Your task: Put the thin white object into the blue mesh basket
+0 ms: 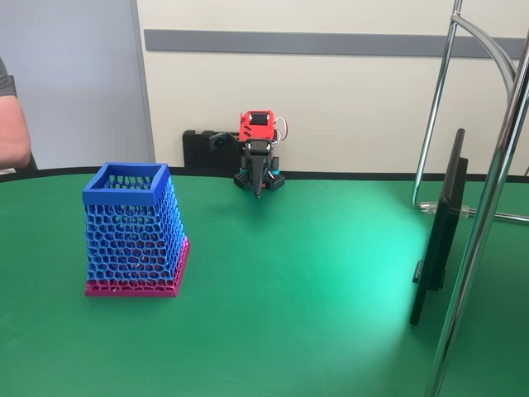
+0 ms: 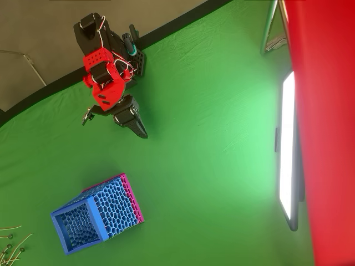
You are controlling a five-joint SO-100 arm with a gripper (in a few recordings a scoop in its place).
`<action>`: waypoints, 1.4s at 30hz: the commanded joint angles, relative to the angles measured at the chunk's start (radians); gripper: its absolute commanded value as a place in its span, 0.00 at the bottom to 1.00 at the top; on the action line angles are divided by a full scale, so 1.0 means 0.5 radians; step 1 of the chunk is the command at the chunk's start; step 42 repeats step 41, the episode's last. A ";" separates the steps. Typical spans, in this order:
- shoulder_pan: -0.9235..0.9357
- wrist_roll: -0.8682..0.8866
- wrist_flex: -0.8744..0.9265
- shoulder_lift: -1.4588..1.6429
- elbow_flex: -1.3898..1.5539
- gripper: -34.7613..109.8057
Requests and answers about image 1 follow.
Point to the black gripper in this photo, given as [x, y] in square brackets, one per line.
[257, 159]

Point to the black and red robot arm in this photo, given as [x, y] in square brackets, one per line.
[248, 129]

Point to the blue and pink mesh basket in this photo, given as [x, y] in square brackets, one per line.
[120, 197]

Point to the green table cloth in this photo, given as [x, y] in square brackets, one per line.
[289, 310]

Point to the clear plastic stand clip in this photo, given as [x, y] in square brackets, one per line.
[427, 207]

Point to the chrome tube stand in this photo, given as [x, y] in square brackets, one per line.
[475, 248]

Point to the grey shirt sleeve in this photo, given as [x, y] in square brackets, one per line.
[5, 80]

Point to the black perforated base mount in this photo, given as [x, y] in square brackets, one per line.
[241, 182]

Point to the grey wall rail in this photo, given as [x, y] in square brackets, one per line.
[330, 42]

